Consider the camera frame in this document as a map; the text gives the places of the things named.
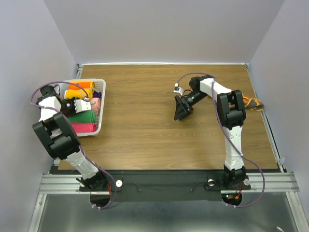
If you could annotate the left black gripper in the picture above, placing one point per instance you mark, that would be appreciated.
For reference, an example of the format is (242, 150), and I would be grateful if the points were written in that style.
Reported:
(73, 111)

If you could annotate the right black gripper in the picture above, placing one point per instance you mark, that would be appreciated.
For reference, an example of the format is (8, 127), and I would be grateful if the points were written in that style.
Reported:
(183, 108)

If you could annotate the yellow patterned towel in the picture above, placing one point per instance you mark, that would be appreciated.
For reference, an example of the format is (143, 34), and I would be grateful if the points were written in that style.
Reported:
(71, 93)

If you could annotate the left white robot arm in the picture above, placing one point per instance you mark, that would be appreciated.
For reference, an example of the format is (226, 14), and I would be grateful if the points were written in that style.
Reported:
(59, 138)

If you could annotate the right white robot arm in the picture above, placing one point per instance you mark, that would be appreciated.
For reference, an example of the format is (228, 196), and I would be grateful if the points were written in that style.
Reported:
(231, 114)

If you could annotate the green rolled towel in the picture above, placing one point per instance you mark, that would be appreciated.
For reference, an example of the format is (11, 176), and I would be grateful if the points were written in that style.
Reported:
(84, 117)

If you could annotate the hot pink rolled towel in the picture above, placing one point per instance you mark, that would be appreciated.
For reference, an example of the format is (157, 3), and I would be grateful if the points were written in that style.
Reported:
(84, 127)

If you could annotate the orange rolled towel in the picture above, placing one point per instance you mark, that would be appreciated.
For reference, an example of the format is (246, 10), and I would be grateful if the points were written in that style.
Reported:
(77, 85)

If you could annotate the light pink rolled towel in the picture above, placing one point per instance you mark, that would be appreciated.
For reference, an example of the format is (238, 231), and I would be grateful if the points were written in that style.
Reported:
(95, 105)

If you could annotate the purple rolled towel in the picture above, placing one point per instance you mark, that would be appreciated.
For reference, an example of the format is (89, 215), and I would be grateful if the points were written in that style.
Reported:
(97, 94)

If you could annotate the white plastic basket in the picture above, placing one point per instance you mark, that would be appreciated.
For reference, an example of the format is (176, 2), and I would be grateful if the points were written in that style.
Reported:
(100, 87)

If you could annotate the grey orange-trimmed towel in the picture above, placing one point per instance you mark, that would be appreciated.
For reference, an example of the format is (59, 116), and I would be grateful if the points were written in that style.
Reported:
(253, 104)

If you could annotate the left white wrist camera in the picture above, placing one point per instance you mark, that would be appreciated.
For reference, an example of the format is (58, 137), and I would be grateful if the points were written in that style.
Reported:
(81, 105)

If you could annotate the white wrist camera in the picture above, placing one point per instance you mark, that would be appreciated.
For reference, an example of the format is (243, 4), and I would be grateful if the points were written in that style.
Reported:
(81, 105)
(178, 89)

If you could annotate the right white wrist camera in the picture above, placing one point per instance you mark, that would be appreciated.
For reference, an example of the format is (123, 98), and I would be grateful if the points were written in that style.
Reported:
(178, 89)

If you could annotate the aluminium frame rail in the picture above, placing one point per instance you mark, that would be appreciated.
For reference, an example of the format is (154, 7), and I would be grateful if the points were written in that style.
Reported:
(59, 184)

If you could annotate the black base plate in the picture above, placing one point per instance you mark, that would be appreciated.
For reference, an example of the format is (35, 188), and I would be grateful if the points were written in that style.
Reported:
(164, 186)

